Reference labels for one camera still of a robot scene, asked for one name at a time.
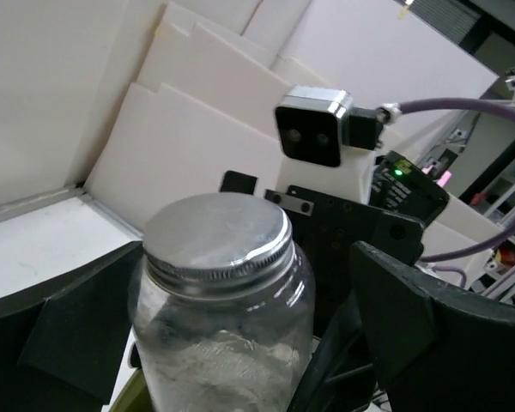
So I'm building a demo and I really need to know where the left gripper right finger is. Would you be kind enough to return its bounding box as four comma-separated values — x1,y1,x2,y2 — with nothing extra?
349,242,515,411

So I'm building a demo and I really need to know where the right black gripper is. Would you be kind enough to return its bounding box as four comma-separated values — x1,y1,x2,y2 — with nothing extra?
229,149,450,306

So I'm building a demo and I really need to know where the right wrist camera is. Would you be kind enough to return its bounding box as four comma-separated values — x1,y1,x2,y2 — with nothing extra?
275,86,353,167

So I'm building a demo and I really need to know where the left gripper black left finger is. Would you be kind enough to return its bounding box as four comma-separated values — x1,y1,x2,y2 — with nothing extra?
0,241,142,404

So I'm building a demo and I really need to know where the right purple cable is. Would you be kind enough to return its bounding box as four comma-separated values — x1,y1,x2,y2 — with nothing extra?
377,97,515,276

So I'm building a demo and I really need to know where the clear jar silver lid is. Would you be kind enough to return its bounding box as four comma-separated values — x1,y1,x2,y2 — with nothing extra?
129,192,315,411

